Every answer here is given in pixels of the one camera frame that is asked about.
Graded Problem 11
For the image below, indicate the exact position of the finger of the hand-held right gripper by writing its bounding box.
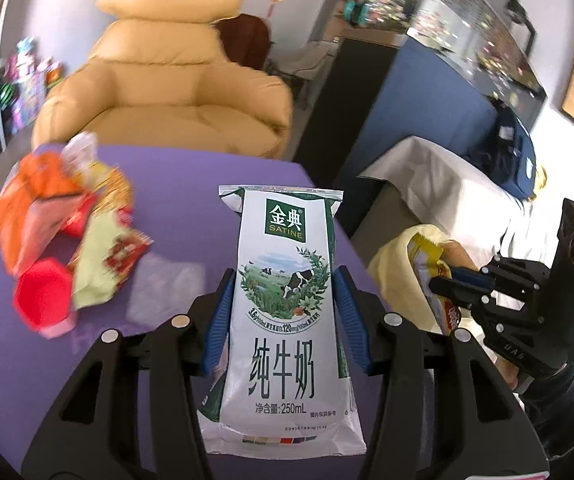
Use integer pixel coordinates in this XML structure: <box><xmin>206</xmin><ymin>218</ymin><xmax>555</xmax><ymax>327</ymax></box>
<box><xmin>429</xmin><ymin>279</ymin><xmax>532</xmax><ymax>326</ymax></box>
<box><xmin>449</xmin><ymin>260</ymin><xmax>550</xmax><ymax>291</ymax></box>

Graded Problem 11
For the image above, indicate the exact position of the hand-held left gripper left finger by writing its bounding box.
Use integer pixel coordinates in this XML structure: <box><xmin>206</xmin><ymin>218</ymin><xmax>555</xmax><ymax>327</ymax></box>
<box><xmin>21</xmin><ymin>267</ymin><xmax>238</xmax><ymax>480</ymax></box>

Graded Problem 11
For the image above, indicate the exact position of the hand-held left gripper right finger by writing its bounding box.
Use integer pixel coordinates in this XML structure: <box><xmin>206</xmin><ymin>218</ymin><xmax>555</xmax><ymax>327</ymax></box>
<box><xmin>333</xmin><ymin>266</ymin><xmax>550</xmax><ymax>480</ymax></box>

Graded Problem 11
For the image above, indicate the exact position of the yellow snack wrapper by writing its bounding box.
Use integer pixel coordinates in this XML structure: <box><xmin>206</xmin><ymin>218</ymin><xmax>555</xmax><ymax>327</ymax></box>
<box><xmin>407</xmin><ymin>232</ymin><xmax>464</xmax><ymax>336</ymax></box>

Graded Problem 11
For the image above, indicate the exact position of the yellow trash bag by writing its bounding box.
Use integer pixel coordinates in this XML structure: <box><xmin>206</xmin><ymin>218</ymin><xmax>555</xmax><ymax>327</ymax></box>
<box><xmin>367</xmin><ymin>224</ymin><xmax>478</xmax><ymax>333</ymax></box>

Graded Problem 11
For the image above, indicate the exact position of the white green milk pouch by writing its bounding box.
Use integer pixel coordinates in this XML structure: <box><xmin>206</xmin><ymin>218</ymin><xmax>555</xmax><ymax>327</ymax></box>
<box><xmin>198</xmin><ymin>184</ymin><xmax>368</xmax><ymax>456</ymax></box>

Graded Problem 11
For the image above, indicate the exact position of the pink cartoon wrapper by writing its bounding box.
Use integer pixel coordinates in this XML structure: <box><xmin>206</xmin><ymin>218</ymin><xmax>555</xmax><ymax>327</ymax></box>
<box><xmin>17</xmin><ymin>195</ymin><xmax>92</xmax><ymax>273</ymax></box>

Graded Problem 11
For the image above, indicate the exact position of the person's right forearm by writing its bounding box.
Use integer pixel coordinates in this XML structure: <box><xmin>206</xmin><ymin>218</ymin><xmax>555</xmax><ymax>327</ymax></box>
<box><xmin>517</xmin><ymin>365</ymin><xmax>574</xmax><ymax>480</ymax></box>

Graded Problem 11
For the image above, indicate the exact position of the person's right hand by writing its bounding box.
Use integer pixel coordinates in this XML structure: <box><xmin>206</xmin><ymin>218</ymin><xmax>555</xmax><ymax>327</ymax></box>
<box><xmin>496</xmin><ymin>355</ymin><xmax>535</xmax><ymax>393</ymax></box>

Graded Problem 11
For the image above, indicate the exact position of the clear plastic packaging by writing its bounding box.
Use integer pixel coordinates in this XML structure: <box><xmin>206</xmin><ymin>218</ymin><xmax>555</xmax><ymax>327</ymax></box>
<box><xmin>126</xmin><ymin>252</ymin><xmax>208</xmax><ymax>328</ymax></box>

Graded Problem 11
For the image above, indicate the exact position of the white sofa cover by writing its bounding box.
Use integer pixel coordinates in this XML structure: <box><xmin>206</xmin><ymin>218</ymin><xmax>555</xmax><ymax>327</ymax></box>
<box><xmin>357</xmin><ymin>136</ymin><xmax>568</xmax><ymax>311</ymax></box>

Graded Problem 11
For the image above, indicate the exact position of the yellow plush toy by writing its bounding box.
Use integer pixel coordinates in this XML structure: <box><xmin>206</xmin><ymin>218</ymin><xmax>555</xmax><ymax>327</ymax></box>
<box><xmin>532</xmin><ymin>165</ymin><xmax>550</xmax><ymax>201</ymax></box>

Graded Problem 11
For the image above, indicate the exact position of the purple tablecloth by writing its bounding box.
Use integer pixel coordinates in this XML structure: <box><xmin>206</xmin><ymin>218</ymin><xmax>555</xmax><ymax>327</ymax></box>
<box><xmin>0</xmin><ymin>142</ymin><xmax>438</xmax><ymax>480</ymax></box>

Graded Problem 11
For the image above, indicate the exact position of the navy blue backpack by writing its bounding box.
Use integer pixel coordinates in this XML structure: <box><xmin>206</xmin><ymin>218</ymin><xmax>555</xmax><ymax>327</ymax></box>
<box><xmin>487</xmin><ymin>105</ymin><xmax>540</xmax><ymax>201</ymax></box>

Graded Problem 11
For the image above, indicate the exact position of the pale yellow bear snack packet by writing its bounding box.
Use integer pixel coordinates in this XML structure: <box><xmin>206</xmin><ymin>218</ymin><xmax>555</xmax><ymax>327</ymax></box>
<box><xmin>72</xmin><ymin>210</ymin><xmax>154</xmax><ymax>311</ymax></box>

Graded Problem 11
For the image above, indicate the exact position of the red yellow snack packet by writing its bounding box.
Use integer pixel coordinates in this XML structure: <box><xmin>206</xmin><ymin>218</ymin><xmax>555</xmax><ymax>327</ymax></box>
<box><xmin>94</xmin><ymin>165</ymin><xmax>135</xmax><ymax>226</ymax></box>

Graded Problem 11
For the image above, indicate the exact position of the blue cabinet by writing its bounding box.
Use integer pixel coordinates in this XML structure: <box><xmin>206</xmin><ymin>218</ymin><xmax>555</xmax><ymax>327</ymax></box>
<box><xmin>332</xmin><ymin>35</ymin><xmax>508</xmax><ymax>236</ymax></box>

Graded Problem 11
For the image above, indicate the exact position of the red pink cup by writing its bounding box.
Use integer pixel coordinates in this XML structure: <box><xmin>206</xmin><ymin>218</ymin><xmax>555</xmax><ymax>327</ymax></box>
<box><xmin>13</xmin><ymin>256</ymin><xmax>78</xmax><ymax>339</ymax></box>

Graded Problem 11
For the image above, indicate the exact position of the yellow leather armchair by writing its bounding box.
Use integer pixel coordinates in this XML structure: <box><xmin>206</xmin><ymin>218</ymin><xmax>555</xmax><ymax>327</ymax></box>
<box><xmin>31</xmin><ymin>0</ymin><xmax>295</xmax><ymax>161</ymax></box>

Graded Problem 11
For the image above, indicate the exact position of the white crumpled plastic packaging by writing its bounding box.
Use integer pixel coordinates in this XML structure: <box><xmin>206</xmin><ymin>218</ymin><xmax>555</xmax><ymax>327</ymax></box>
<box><xmin>62</xmin><ymin>131</ymin><xmax>102</xmax><ymax>183</ymax></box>

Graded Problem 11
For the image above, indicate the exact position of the orange plastic bag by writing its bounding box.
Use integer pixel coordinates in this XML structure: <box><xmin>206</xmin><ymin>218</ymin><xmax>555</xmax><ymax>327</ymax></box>
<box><xmin>0</xmin><ymin>152</ymin><xmax>85</xmax><ymax>276</ymax></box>

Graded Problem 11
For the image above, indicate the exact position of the glass fish tank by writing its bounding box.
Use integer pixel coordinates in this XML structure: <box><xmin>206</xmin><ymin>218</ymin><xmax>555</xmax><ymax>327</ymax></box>
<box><xmin>367</xmin><ymin>0</ymin><xmax>548</xmax><ymax>126</ymax></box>

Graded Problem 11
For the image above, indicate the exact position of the white dining chair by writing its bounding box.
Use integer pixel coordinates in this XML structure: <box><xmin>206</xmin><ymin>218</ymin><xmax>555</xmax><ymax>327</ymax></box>
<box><xmin>282</xmin><ymin>42</ymin><xmax>338</xmax><ymax>81</ymax></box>

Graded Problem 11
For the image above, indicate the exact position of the brown chair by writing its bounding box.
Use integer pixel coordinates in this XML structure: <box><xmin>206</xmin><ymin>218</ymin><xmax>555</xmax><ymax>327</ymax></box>
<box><xmin>215</xmin><ymin>15</ymin><xmax>272</xmax><ymax>71</ymax></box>

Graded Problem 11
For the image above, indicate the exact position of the teal plastic device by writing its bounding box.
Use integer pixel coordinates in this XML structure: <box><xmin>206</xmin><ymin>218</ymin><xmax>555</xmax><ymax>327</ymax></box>
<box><xmin>344</xmin><ymin>0</ymin><xmax>368</xmax><ymax>26</ymax></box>

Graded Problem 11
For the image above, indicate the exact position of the pile of colourful toys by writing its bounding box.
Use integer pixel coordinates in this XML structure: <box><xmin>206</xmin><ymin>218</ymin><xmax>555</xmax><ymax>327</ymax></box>
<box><xmin>0</xmin><ymin>37</ymin><xmax>65</xmax><ymax>136</ymax></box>

